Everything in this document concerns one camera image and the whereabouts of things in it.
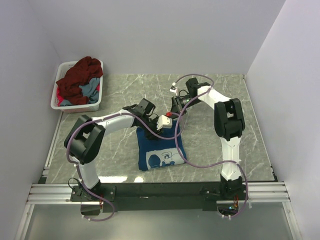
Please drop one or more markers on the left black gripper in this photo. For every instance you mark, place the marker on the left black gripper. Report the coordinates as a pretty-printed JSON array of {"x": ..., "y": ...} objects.
[{"x": 151, "y": 135}]

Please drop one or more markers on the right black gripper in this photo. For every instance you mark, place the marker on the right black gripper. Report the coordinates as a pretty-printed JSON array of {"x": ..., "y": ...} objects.
[{"x": 176, "y": 106}]

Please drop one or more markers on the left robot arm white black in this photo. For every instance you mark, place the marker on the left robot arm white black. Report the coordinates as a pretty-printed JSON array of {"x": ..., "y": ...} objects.
[{"x": 84, "y": 141}]

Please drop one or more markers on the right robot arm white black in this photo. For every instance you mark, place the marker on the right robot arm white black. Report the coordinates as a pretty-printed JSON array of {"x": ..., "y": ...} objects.
[{"x": 229, "y": 124}]

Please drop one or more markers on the grey blue t shirt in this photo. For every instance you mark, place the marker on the grey blue t shirt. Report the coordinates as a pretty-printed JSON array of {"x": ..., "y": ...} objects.
[{"x": 90, "y": 91}]

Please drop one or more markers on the black base beam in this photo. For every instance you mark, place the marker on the black base beam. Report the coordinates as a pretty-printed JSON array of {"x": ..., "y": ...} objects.
[{"x": 143, "y": 196}]

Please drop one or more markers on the dark red t shirt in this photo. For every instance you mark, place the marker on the dark red t shirt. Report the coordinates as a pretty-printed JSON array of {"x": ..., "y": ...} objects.
[{"x": 80, "y": 74}]

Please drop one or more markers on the pink garment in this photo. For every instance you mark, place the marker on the pink garment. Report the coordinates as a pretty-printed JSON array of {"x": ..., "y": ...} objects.
[{"x": 80, "y": 101}]

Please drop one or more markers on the white laundry basket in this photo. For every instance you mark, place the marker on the white laundry basket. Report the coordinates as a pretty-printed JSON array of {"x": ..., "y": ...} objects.
[{"x": 56, "y": 100}]

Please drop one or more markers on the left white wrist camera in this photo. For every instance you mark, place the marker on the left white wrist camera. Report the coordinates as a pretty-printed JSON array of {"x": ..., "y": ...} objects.
[{"x": 164, "y": 122}]

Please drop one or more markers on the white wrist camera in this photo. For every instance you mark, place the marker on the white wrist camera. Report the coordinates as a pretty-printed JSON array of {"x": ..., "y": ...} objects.
[
  {"x": 164, "y": 122},
  {"x": 173, "y": 88}
]

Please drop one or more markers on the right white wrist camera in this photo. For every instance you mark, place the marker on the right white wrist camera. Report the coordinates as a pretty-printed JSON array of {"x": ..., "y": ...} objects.
[{"x": 173, "y": 88}]

